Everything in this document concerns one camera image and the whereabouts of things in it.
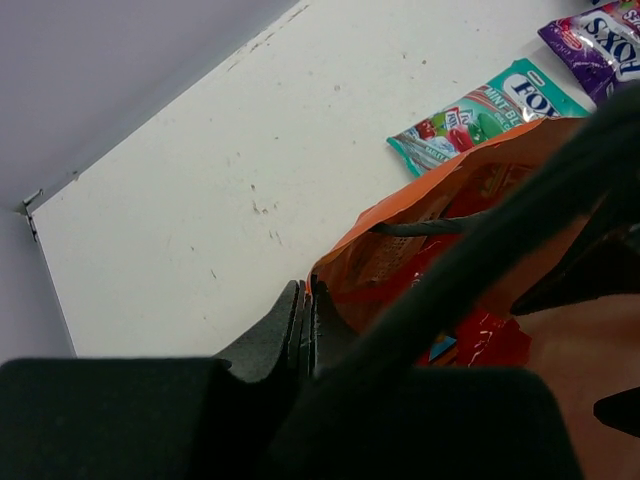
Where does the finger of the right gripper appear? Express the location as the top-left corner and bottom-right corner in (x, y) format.
(593, 387), (640, 435)
(510, 224), (639, 316)

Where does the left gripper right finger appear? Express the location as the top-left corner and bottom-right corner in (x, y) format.
(259, 282), (586, 480)

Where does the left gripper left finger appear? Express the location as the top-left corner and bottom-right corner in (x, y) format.
(1, 281), (305, 479)

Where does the orange paper bag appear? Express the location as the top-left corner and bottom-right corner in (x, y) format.
(312, 85), (639, 479)

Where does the green wafer packet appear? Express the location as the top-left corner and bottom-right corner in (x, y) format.
(387, 59), (588, 177)

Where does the purple Fox's candy bag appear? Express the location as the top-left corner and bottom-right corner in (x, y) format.
(538, 1), (639, 104)

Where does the red snack packet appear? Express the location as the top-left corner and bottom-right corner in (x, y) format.
(326, 164), (531, 367)

